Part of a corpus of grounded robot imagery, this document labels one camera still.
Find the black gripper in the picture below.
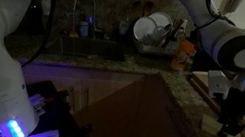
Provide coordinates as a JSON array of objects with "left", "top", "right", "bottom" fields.
[{"left": 214, "top": 85, "right": 245, "bottom": 137}]

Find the small wooden chopping board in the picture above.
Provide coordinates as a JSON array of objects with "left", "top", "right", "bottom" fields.
[{"left": 186, "top": 69, "right": 245, "bottom": 118}]

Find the orange sponge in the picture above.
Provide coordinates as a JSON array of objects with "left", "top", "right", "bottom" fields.
[{"left": 68, "top": 30, "right": 81, "bottom": 40}]

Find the orange plastic container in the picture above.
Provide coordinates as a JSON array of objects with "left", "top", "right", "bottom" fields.
[{"left": 169, "top": 36, "right": 199, "bottom": 75}]

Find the grey dish rack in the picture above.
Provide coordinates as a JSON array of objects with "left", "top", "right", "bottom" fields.
[{"left": 130, "top": 29, "right": 183, "bottom": 61}]

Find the dark cutlery holder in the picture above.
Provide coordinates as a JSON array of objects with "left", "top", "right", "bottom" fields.
[{"left": 161, "top": 15, "right": 187, "bottom": 52}]

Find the wooden kitchen cabinet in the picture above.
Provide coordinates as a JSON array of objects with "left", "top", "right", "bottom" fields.
[{"left": 8, "top": 52, "right": 228, "bottom": 137}]

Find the white dinner plate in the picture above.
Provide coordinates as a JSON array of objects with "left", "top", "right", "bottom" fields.
[
  {"left": 130, "top": 14, "right": 160, "bottom": 47},
  {"left": 146, "top": 9, "right": 176, "bottom": 32}
]

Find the steel kitchen sink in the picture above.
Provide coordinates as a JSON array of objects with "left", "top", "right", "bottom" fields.
[{"left": 42, "top": 29, "right": 129, "bottom": 69}]

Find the black robot cart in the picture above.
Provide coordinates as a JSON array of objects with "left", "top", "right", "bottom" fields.
[{"left": 13, "top": 76, "right": 102, "bottom": 137}]

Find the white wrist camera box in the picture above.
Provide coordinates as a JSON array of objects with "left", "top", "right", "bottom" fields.
[{"left": 203, "top": 67, "right": 235, "bottom": 102}]

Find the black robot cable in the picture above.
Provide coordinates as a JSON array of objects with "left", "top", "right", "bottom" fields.
[
  {"left": 198, "top": 0, "right": 241, "bottom": 35},
  {"left": 20, "top": 0, "right": 57, "bottom": 73}
]

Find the white wall phone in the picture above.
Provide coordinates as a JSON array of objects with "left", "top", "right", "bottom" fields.
[{"left": 219, "top": 0, "right": 244, "bottom": 17}]

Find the white wall outlet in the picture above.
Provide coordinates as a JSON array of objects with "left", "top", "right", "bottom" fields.
[{"left": 38, "top": 0, "right": 53, "bottom": 17}]

